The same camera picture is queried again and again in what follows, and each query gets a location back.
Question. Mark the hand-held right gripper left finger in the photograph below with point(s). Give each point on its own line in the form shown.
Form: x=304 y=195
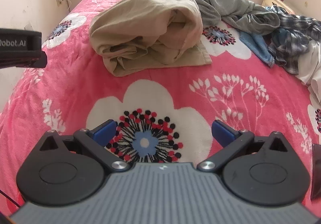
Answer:
x=105 y=130

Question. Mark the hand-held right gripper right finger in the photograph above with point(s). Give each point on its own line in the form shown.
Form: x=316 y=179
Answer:
x=223 y=131

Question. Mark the blue denim garment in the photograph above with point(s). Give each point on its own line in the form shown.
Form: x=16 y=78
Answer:
x=258 y=45

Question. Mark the grey hoodie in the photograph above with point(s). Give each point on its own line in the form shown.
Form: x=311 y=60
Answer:
x=225 y=3

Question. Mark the white cabinet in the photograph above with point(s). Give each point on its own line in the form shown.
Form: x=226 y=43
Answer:
x=75 y=0

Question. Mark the beige collared shirt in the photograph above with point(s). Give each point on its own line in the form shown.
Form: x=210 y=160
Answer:
x=140 y=20

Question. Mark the wall socket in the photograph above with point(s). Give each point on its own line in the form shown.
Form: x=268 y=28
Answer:
x=60 y=1

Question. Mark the cream wooden nightstand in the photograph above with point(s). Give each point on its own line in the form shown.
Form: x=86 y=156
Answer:
x=273 y=0

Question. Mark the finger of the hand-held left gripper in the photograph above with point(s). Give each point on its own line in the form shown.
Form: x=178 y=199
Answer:
x=40 y=60

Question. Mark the pink floral blanket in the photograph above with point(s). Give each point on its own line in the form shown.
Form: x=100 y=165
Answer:
x=75 y=88

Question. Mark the plaid shirt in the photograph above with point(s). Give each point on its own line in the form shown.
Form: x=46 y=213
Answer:
x=291 y=38

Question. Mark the white cloth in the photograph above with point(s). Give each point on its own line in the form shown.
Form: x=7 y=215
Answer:
x=313 y=68

